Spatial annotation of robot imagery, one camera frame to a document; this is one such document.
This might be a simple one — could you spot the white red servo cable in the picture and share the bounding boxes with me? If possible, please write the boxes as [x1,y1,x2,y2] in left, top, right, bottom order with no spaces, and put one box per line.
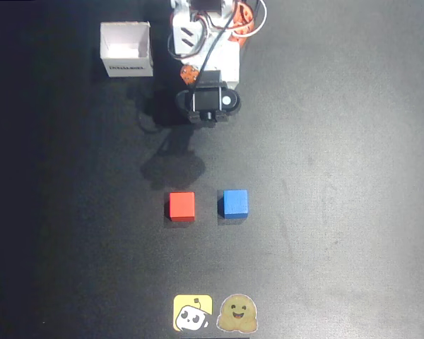
[229,0,269,39]

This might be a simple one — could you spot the blue cube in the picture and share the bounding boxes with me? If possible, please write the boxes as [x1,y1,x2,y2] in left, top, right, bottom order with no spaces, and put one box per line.
[217,189,250,219]

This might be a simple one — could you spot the white open cardboard box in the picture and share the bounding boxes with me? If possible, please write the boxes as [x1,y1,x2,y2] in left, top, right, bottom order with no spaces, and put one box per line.
[99,20,155,78]

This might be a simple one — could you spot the black camera cable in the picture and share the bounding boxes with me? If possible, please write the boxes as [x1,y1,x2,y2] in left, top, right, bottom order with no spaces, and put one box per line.
[190,0,262,107]

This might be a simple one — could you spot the red cube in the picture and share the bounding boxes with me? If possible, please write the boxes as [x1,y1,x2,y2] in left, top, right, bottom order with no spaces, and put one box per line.
[168,191,196,223]

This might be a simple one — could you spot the yellow robot sticker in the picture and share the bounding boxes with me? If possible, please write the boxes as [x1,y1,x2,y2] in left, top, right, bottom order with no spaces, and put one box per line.
[172,294,213,333]

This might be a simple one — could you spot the black webcam on gripper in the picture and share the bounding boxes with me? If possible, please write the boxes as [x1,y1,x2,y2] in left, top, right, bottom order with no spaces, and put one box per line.
[175,70,242,128]

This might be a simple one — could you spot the smiling hugging face sticker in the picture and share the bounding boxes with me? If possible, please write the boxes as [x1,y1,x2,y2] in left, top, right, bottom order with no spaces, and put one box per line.
[216,293,259,334]

